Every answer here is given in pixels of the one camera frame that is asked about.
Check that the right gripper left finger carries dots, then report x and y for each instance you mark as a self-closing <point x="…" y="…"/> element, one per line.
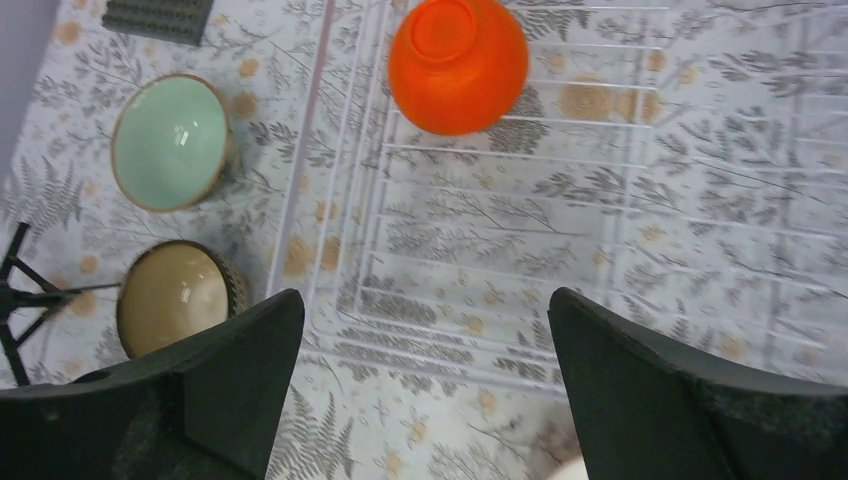
<point x="206" y="407"/>

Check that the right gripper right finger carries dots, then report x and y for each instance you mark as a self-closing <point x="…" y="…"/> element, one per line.
<point x="646" y="406"/>

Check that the black patterned bowl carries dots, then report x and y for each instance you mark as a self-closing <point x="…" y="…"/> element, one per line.
<point x="174" y="290"/>

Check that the pale green bowl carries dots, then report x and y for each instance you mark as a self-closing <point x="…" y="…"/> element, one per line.
<point x="171" y="143"/>

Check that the orange bowl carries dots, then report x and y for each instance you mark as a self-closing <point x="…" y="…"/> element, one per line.
<point x="574" y="469"/>
<point x="456" y="67"/>

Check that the orange bowl front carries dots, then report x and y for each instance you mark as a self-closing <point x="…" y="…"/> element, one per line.
<point x="574" y="469"/>

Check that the black microphone tripod stand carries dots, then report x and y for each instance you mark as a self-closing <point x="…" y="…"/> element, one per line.
<point x="51" y="299"/>

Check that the floral table mat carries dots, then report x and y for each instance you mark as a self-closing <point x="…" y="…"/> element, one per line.
<point x="337" y="423"/>

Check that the grey lego baseplate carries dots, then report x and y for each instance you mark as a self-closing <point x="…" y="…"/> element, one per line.
<point x="176" y="21"/>

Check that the white wire dish rack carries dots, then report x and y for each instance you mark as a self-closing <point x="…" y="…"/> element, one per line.
<point x="682" y="163"/>

